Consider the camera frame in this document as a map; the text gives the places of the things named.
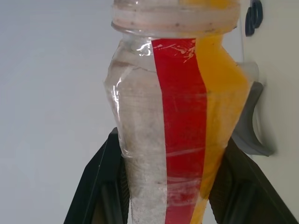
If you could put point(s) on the clear bottle red yellow tape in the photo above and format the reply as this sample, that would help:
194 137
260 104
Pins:
182 116

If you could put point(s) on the grey curved plastic part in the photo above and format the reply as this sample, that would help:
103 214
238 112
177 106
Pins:
247 130

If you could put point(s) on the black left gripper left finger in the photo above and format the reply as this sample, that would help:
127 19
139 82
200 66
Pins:
98 186

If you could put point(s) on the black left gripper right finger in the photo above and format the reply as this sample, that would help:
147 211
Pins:
247 193

